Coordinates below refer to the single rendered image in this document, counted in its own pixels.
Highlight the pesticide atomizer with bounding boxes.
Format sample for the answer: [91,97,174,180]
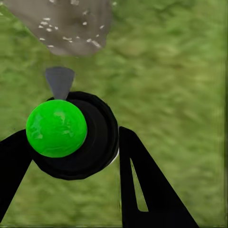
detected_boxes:
[26,66,120,181]

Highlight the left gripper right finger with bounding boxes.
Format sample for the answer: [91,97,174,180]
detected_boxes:
[119,126,199,228]

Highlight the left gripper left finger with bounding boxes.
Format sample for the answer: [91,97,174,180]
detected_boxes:
[0,128,34,223]

